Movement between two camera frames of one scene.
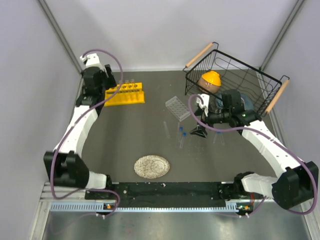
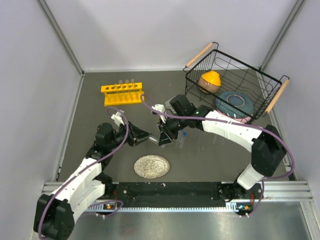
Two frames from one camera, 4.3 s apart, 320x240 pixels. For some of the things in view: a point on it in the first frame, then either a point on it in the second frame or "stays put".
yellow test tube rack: x=128 y=93 stays put
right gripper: x=200 y=130 to x=164 y=126
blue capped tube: x=217 y=132 stays put
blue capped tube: x=184 y=134 stays put
